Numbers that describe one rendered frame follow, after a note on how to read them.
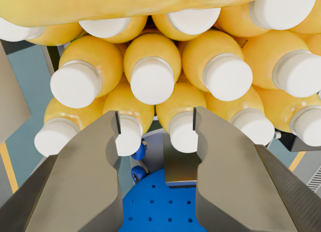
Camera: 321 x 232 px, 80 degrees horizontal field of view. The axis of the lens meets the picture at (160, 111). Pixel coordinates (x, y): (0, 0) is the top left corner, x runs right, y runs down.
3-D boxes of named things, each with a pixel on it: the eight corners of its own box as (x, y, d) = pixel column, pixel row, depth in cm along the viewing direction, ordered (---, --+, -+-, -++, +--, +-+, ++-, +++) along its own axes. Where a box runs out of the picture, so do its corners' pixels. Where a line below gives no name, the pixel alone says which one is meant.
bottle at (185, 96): (189, 93, 39) (215, 156, 23) (154, 93, 39) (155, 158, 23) (192, 58, 36) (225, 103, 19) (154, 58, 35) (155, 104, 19)
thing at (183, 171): (162, 142, 41) (165, 193, 30) (161, 133, 40) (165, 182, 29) (209, 139, 41) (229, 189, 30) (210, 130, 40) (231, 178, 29)
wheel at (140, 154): (138, 166, 36) (147, 161, 37) (136, 147, 34) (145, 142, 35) (126, 154, 39) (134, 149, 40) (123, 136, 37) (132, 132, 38)
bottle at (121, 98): (134, 101, 40) (121, 169, 23) (110, 75, 37) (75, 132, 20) (161, 81, 38) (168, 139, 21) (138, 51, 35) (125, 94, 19)
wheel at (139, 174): (142, 193, 40) (149, 187, 41) (140, 177, 37) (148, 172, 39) (130, 180, 43) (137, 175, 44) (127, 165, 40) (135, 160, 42)
